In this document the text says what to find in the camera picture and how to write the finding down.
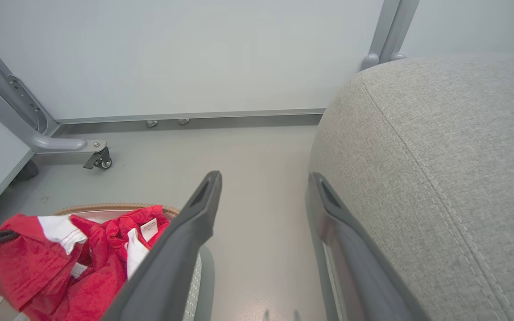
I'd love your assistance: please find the black caster wheel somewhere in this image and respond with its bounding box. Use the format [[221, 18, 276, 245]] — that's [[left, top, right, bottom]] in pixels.
[[83, 147, 112, 170], [12, 160, 39, 181]]

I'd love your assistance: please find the white laundry basket brown rim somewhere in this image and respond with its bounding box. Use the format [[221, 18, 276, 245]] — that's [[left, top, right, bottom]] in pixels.
[[0, 203, 215, 321]]

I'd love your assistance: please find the red and white basketball jersey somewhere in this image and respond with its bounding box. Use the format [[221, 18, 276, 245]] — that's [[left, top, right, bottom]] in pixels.
[[0, 205, 171, 321]]

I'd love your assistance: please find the grey fabric sofa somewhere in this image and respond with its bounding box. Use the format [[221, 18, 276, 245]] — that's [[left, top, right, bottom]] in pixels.
[[308, 53, 514, 321]]

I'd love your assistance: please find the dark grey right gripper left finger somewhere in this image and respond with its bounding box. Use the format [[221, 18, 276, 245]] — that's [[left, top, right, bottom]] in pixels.
[[101, 171, 222, 321]]

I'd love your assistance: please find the grey wheeled partition frame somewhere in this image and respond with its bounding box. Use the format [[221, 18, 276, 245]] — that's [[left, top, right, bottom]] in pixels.
[[0, 25, 108, 154]]

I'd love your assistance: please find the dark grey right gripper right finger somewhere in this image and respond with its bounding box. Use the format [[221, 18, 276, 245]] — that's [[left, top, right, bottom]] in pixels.
[[305, 172, 431, 321]]

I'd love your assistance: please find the grey partition post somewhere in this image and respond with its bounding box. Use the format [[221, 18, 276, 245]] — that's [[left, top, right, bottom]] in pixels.
[[380, 0, 420, 63], [361, 0, 400, 71]]

